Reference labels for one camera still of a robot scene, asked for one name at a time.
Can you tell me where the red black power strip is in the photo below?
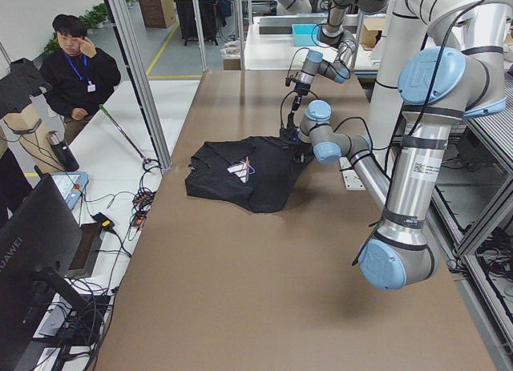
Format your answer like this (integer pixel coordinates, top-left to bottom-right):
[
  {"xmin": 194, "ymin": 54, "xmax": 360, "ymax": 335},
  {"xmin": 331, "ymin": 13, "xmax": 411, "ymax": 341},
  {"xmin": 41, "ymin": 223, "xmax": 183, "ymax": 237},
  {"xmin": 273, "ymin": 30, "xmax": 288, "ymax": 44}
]
[{"xmin": 130, "ymin": 188, "xmax": 156, "ymax": 231}]

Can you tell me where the black Huawei monitor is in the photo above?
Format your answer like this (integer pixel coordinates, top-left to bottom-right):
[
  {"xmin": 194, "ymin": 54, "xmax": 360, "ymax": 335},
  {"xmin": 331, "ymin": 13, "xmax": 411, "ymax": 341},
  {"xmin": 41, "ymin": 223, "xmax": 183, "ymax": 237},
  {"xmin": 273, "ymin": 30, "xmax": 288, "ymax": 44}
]
[{"xmin": 1, "ymin": 175, "xmax": 103, "ymax": 349}]

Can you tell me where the black printed t-shirt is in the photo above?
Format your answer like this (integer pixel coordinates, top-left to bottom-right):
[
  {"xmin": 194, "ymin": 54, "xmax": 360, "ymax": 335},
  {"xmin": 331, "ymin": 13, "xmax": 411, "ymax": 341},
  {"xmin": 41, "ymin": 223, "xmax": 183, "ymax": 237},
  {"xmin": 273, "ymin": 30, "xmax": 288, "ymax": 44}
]
[{"xmin": 185, "ymin": 136, "xmax": 314, "ymax": 213}]

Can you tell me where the blue teach pendant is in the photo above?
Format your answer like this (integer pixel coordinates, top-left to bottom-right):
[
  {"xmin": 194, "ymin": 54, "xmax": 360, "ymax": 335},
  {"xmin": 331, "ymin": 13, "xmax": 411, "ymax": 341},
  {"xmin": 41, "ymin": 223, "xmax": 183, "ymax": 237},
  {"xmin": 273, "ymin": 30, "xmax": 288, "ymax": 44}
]
[{"xmin": 50, "ymin": 171, "xmax": 89, "ymax": 210}]

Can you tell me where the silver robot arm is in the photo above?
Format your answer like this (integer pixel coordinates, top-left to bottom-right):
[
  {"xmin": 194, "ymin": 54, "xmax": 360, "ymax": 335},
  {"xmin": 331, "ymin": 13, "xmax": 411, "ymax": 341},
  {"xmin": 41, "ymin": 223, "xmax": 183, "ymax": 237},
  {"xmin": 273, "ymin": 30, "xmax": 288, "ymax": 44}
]
[
  {"xmin": 285, "ymin": 0, "xmax": 388, "ymax": 115},
  {"xmin": 298, "ymin": 45, "xmax": 506, "ymax": 290}
]

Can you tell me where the aluminium frame post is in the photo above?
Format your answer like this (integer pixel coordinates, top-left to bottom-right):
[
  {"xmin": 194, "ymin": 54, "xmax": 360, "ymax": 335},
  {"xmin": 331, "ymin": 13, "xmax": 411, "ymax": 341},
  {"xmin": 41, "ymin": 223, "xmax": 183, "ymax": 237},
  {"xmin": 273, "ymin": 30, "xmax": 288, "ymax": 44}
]
[{"xmin": 104, "ymin": 0, "xmax": 172, "ymax": 172}]

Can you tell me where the black grabber stick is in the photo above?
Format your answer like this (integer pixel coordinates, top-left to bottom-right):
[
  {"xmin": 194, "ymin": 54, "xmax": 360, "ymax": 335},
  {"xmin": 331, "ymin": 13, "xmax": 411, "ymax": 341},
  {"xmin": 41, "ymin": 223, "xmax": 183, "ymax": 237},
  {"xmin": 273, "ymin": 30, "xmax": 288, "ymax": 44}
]
[{"xmin": 99, "ymin": 104, "xmax": 161, "ymax": 171}]

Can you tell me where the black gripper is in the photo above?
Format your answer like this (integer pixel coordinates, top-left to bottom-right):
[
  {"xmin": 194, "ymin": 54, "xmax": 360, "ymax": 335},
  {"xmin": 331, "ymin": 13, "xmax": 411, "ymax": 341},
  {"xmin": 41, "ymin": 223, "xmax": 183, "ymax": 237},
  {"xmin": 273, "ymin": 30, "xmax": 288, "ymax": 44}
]
[
  {"xmin": 280, "ymin": 127, "xmax": 314, "ymax": 163},
  {"xmin": 285, "ymin": 77, "xmax": 311, "ymax": 113}
]

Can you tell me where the black power adapter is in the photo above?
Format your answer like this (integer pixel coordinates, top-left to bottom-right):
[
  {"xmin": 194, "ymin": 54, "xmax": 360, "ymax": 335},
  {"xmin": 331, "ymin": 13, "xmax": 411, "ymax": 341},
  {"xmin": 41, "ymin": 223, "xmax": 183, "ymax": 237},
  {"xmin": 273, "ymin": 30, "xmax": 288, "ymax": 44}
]
[{"xmin": 91, "ymin": 212, "xmax": 115, "ymax": 232}]

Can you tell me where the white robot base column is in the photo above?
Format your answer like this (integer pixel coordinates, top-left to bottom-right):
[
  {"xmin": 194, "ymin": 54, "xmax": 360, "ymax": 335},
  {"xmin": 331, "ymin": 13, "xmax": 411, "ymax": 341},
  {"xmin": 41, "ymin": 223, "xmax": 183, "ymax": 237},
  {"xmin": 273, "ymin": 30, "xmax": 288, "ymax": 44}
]
[{"xmin": 338, "ymin": 0, "xmax": 513, "ymax": 192}]

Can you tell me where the seated man in black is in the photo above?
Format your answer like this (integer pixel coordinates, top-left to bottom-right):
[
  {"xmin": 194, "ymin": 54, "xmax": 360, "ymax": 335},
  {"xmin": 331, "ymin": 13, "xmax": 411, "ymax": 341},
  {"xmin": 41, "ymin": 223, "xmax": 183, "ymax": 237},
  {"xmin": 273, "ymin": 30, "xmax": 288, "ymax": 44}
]
[{"xmin": 40, "ymin": 14, "xmax": 121, "ymax": 143}]

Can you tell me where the black water bottle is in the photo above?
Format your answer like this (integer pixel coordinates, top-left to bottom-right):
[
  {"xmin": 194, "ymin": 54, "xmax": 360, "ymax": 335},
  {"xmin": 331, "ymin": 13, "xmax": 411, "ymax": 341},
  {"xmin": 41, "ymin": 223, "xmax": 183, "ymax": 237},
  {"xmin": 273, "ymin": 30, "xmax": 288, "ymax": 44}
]
[{"xmin": 47, "ymin": 131, "xmax": 79, "ymax": 171}]

